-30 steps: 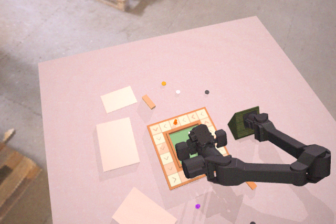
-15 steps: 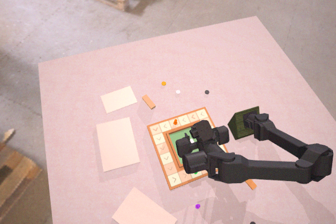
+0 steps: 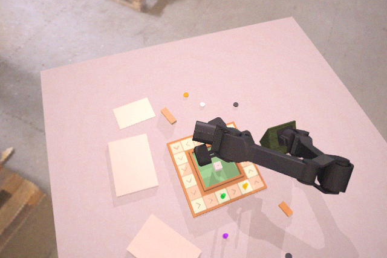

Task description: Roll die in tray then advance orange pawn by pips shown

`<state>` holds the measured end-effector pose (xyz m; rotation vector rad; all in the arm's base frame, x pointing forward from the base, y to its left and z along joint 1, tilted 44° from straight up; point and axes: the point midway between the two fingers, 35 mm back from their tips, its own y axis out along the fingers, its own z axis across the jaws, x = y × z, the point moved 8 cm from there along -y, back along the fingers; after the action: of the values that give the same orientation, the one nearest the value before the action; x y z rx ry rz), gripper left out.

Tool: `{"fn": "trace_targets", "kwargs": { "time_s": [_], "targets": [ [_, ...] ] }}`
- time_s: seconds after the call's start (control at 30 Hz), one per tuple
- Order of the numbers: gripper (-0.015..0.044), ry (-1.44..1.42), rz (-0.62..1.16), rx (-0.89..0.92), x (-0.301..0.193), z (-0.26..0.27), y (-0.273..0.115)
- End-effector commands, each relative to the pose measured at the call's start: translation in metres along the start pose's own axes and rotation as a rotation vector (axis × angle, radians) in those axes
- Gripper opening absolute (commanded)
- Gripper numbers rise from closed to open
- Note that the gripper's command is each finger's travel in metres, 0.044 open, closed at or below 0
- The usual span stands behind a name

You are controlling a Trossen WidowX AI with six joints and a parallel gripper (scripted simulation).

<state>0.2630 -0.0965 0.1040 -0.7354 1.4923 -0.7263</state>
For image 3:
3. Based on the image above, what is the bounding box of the white rectangular card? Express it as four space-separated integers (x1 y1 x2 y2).
108 134 158 197

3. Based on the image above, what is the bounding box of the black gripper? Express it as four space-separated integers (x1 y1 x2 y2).
193 130 255 167

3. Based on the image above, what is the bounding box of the pale pink flat slab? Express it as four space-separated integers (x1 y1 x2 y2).
127 215 201 258

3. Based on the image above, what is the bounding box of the orange rectangular block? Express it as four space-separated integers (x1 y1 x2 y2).
279 201 293 217

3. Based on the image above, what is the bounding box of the white die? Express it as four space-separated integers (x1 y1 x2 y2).
213 161 223 172

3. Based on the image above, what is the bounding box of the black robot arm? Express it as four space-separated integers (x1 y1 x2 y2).
192 117 354 195

